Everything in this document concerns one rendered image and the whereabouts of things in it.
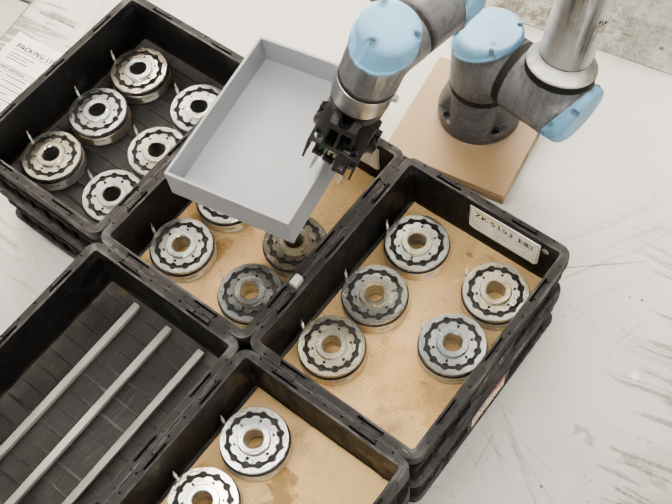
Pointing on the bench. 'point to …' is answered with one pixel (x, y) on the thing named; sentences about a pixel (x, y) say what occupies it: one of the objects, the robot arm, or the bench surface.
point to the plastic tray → (260, 142)
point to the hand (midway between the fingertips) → (335, 155)
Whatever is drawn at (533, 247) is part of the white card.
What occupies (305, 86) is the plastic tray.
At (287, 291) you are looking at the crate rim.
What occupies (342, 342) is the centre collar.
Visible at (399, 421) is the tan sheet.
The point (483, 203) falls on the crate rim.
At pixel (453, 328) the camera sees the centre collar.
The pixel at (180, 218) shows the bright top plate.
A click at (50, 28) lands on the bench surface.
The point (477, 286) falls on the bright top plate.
